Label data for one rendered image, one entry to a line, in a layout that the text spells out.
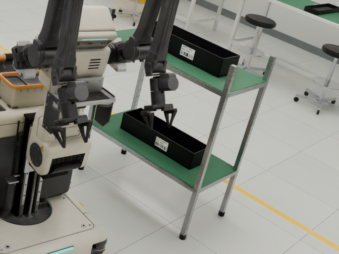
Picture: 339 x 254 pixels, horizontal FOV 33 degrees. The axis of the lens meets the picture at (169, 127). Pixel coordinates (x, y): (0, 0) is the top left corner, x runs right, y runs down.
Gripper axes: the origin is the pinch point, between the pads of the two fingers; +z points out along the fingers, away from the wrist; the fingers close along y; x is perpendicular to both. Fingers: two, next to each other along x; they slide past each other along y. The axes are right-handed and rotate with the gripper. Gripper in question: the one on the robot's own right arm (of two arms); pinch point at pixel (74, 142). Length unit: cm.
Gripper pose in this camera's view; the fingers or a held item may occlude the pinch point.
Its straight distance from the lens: 207.2
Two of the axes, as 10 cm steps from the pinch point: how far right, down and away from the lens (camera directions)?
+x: -7.2, 0.5, 7.0
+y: 6.8, -1.7, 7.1
